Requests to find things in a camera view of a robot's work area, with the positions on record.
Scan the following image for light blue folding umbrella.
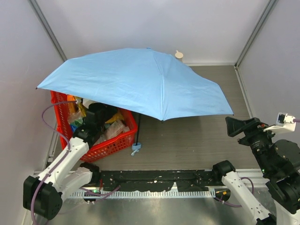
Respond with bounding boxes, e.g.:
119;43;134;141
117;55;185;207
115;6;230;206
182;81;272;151
35;47;234;157

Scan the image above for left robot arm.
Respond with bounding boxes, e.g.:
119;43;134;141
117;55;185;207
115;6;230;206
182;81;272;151
23;103;117;225

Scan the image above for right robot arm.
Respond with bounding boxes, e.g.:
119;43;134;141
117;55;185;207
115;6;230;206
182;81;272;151
212;113;300;225

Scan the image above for cream cap lotion bottle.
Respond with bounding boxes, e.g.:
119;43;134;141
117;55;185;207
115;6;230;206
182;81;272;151
175;50;184;62

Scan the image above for yellow Lays chip bag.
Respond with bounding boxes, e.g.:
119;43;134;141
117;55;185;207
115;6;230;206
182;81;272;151
105;112;124;124

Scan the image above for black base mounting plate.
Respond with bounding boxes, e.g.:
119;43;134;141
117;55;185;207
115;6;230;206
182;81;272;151
101;170;222;192

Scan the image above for pink snack packet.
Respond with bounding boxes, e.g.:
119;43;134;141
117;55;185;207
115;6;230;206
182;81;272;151
105;120;130;140

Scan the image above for red plastic basket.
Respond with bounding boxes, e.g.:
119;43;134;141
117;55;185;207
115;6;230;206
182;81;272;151
54;104;138;163

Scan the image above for blue green snack box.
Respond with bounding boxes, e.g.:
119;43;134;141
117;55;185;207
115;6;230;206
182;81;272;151
70;124;77;133

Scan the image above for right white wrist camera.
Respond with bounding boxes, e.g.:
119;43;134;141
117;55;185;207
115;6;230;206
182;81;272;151
263;113;296;134

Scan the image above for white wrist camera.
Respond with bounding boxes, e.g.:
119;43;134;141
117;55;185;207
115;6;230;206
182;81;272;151
75;97;83;105
263;113;296;134

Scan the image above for white slotted cable duct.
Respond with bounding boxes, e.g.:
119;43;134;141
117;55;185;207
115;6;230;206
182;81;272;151
70;190;216;199

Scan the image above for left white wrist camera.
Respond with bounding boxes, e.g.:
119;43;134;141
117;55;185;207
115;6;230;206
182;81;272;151
75;97;83;105

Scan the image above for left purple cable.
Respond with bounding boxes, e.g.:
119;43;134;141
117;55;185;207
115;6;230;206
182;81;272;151
30;100;78;225

